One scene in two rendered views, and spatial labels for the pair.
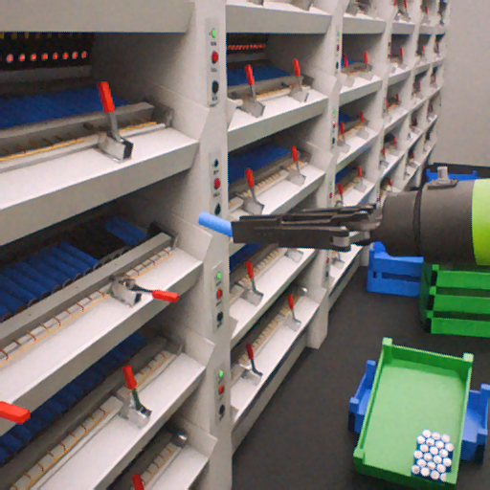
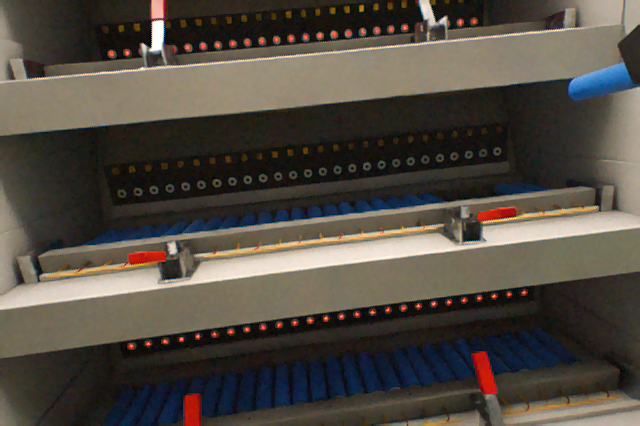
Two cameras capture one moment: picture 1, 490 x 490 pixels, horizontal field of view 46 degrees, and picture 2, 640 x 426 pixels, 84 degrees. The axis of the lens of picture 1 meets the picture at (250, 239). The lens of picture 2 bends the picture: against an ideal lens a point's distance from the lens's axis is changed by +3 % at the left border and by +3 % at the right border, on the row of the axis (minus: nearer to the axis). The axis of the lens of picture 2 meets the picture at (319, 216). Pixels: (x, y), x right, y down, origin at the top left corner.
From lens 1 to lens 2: 0.55 m
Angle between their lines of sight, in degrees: 67
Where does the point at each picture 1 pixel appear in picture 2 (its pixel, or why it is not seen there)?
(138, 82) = (536, 16)
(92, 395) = (438, 387)
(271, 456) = not seen: outside the picture
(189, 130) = (604, 19)
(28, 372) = (263, 266)
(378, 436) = not seen: outside the picture
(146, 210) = (567, 169)
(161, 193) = (582, 138)
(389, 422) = not seen: outside the picture
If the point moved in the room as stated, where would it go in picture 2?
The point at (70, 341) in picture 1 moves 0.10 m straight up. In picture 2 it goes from (339, 255) to (326, 151)
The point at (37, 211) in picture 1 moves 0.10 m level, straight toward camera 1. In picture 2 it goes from (279, 80) to (175, 41)
